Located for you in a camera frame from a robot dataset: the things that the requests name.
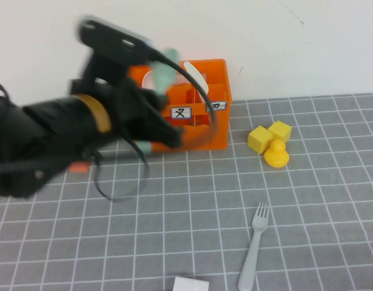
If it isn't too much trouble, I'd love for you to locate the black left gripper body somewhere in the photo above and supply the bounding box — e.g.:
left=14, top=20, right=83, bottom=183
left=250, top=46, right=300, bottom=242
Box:
left=69, top=55, right=157, bottom=141

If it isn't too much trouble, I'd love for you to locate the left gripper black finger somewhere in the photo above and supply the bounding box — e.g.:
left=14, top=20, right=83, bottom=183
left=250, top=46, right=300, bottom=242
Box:
left=143, top=89, right=171, bottom=115
left=133, top=114, right=185, bottom=150

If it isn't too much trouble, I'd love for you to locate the pale pink plastic spoon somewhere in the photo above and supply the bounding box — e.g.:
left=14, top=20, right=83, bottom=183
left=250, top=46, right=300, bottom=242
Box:
left=143, top=70, right=158, bottom=91

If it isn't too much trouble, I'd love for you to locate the mint green plastic spoon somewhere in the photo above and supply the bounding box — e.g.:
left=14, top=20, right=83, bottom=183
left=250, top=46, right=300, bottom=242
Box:
left=136, top=47, right=180, bottom=156

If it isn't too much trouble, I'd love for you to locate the white plastic knife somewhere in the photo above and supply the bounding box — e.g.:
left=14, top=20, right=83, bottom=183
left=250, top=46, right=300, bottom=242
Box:
left=182, top=61, right=210, bottom=104

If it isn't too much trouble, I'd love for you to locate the grey plastic fork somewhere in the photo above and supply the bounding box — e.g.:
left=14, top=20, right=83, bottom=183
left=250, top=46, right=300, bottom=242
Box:
left=237, top=202, right=271, bottom=291

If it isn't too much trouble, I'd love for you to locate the orange plastic cutlery holder crate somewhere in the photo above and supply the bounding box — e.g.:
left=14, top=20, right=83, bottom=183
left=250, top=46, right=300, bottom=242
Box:
left=125, top=58, right=233, bottom=153

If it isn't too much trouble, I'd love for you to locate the orange foam cube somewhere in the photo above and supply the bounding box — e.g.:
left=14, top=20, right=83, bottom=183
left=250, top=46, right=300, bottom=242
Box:
left=69, top=162, right=90, bottom=174

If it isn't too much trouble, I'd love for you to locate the yellow foam cube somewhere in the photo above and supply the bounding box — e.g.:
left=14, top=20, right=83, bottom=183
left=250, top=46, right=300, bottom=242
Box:
left=267, top=120, right=292, bottom=142
left=247, top=125, right=274, bottom=154

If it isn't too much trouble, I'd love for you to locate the grey grid tablecloth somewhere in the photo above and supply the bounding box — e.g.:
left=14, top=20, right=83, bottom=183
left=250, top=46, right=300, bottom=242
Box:
left=0, top=93, right=373, bottom=291

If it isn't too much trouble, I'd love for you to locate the yellow rubber duck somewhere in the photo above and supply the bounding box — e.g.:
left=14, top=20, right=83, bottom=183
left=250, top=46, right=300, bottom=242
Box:
left=263, top=139, right=291, bottom=169

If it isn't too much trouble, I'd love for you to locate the white paper sheet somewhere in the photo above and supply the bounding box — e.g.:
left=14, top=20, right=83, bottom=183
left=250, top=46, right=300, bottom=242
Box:
left=173, top=276, right=210, bottom=291

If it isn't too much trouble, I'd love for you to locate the black left camera cable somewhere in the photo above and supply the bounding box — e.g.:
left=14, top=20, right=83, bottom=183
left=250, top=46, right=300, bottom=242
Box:
left=94, top=50, right=220, bottom=203

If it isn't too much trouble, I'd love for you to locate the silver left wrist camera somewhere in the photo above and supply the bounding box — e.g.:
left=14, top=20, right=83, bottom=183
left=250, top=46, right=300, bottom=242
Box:
left=76, top=16, right=153, bottom=65

